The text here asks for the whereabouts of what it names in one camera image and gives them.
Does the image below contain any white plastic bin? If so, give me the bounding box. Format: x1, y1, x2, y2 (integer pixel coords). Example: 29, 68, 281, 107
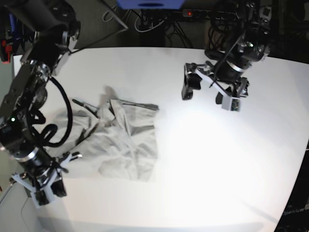
0, 184, 46, 232

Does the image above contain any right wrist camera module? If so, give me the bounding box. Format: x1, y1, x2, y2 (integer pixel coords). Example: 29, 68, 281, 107
30, 186, 56, 209

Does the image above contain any blue overhead box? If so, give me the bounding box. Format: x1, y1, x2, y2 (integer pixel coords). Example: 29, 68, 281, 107
117, 0, 184, 9

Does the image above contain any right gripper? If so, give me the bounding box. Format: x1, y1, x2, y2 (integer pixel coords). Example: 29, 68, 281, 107
11, 152, 82, 206

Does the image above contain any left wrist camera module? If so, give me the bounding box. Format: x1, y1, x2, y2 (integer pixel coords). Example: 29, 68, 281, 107
222, 96, 241, 112

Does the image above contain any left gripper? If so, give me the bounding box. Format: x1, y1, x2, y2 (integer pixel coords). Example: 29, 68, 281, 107
182, 61, 249, 104

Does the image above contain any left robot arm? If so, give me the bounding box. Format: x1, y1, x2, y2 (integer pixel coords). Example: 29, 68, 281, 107
182, 0, 271, 112

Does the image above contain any red black clamp tool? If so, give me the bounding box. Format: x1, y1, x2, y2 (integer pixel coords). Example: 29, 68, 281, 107
0, 39, 12, 64

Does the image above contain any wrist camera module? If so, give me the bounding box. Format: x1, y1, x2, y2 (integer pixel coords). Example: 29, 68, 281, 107
222, 96, 241, 112
30, 186, 56, 209

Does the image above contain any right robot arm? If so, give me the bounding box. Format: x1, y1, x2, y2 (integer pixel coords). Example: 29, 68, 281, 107
0, 0, 81, 207

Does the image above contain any beige t-shirt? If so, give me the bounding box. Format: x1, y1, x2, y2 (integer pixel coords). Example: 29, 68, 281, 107
46, 95, 159, 182

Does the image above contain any black power strip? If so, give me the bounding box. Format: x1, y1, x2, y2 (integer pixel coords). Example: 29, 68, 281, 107
182, 9, 236, 20

